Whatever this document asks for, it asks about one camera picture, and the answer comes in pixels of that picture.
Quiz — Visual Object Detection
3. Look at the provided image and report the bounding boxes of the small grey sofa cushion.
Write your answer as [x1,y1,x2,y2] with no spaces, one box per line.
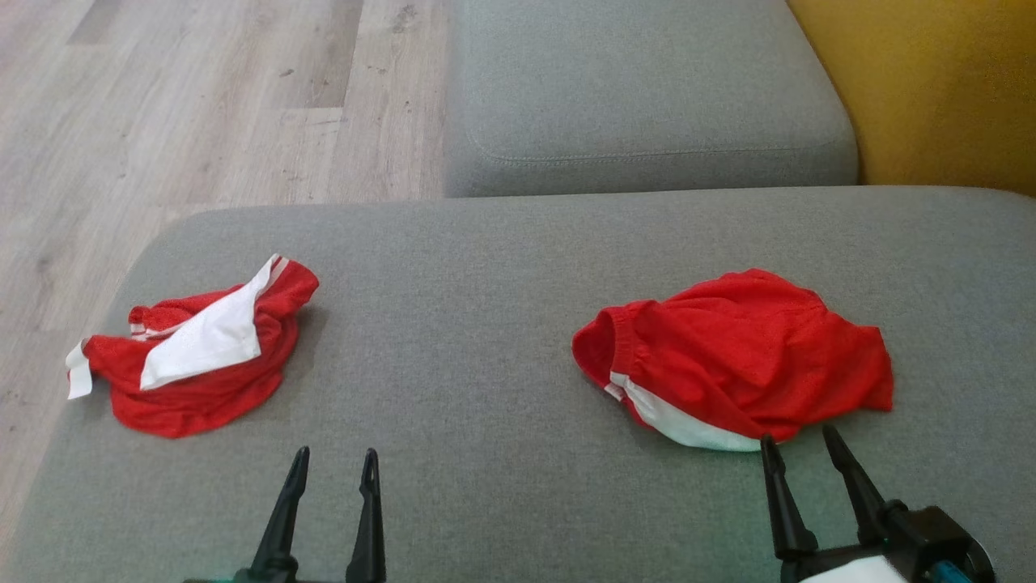
[444,0,860,199]

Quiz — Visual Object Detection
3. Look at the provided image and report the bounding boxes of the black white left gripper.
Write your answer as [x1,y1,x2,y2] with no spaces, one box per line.
[185,445,387,583]

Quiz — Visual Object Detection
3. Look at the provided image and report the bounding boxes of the large grey sofa seat cushion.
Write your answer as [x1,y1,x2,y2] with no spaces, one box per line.
[0,185,1036,583]

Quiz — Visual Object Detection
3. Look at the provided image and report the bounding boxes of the red and white t-shirt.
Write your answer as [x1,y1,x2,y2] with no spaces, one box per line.
[66,253,321,440]

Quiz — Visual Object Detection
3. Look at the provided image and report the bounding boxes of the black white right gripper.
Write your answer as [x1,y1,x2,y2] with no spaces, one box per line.
[759,424,998,583]

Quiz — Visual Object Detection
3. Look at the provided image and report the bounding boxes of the red shorts with white stripe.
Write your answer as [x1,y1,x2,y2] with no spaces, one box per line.
[571,268,895,453]

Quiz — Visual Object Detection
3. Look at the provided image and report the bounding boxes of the yellow upholstered panel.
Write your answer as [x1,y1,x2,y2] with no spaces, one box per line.
[787,0,1036,198]

